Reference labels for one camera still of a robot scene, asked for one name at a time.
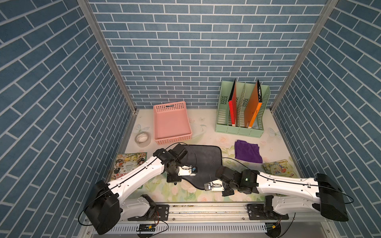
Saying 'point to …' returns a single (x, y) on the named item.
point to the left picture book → (125, 162)
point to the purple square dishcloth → (247, 151)
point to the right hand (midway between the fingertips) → (217, 183)
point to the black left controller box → (147, 227)
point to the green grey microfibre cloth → (207, 158)
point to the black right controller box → (273, 229)
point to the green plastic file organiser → (241, 107)
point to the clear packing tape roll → (143, 139)
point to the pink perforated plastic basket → (171, 123)
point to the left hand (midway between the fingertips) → (181, 175)
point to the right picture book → (281, 167)
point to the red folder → (232, 102)
